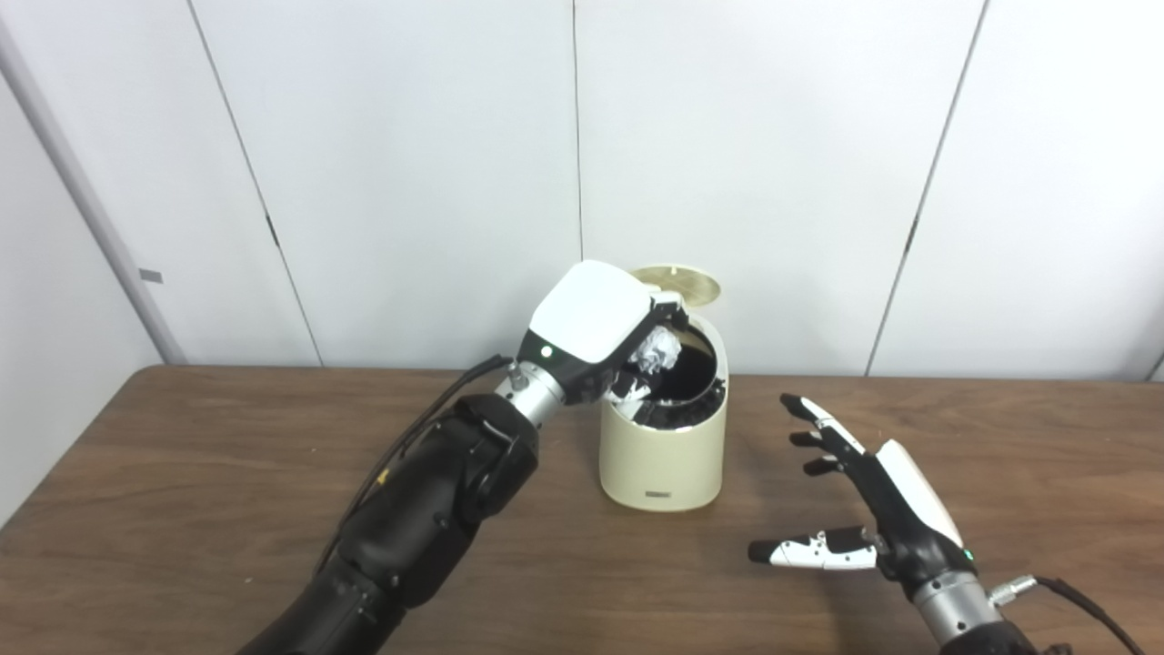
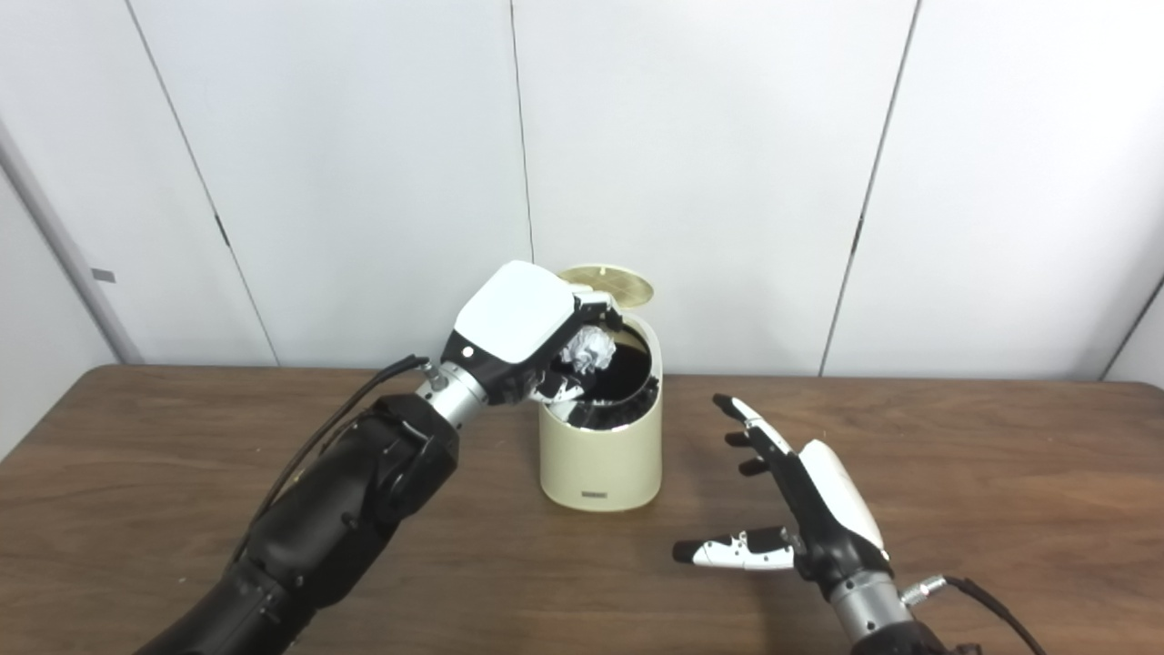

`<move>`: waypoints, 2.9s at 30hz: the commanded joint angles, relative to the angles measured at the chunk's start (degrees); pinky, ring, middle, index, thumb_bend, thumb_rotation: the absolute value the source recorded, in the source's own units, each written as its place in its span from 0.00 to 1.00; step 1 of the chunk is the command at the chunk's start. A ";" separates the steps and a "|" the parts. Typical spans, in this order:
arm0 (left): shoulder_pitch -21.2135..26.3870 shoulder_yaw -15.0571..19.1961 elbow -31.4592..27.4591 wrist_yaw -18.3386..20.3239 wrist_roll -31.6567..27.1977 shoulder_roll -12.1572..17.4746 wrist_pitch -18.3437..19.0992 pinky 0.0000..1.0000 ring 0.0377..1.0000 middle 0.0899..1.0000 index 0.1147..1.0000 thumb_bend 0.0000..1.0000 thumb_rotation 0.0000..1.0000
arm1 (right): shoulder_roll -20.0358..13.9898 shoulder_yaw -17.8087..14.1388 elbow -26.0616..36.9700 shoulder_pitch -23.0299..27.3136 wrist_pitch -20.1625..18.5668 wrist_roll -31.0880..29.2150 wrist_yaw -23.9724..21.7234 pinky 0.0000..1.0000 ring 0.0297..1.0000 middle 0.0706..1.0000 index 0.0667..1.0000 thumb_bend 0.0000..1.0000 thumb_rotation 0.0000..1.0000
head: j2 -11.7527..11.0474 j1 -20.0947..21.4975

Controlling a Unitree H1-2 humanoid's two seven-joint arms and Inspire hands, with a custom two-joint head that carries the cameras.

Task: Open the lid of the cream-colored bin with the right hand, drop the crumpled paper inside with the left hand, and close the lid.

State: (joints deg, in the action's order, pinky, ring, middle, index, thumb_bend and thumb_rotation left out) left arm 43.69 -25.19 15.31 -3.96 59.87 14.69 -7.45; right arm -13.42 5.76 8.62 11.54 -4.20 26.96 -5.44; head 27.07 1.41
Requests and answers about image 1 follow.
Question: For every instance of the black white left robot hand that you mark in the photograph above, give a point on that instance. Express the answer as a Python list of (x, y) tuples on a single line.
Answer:
[(587, 314)]

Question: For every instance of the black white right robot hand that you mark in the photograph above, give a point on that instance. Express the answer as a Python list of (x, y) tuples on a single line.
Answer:
[(905, 509)]

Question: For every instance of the white paper ball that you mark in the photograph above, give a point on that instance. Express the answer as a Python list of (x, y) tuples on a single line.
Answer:
[(659, 350)]

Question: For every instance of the round cream bin lid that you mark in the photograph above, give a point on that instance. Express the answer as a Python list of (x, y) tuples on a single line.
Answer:
[(691, 284)]

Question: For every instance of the cream-colored bin body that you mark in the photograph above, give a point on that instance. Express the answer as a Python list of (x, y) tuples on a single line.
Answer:
[(664, 464)]

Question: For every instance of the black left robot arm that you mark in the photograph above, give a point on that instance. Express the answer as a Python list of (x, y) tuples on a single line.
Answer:
[(427, 509)]

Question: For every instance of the black wall panel clip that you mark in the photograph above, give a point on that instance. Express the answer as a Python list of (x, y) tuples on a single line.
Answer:
[(271, 229)]

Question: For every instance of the small gray wall tag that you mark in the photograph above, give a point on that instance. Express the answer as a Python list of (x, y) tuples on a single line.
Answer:
[(151, 276)]

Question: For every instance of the gray wall corner post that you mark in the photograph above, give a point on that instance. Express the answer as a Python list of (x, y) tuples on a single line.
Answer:
[(91, 200)]

